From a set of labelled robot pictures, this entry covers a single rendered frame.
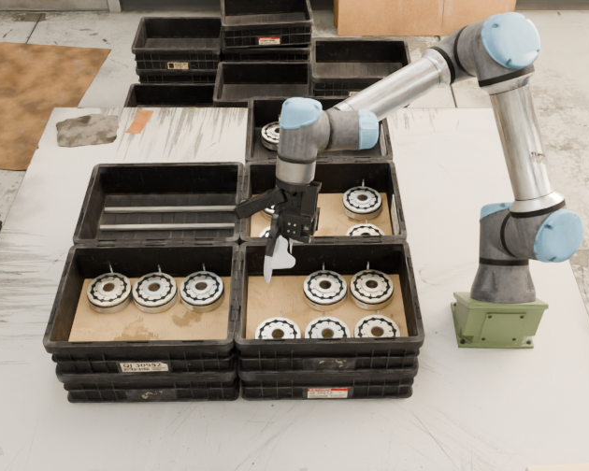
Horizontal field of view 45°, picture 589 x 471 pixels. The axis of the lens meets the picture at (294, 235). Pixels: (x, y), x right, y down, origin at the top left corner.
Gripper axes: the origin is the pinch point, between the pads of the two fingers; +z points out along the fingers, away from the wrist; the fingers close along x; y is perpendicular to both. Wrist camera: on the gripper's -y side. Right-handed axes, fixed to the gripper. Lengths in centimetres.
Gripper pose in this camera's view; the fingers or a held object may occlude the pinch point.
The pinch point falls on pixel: (275, 267)
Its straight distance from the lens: 148.0
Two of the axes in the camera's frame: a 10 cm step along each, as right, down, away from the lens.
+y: 9.6, 2.0, -2.2
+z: -0.9, 9.1, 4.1
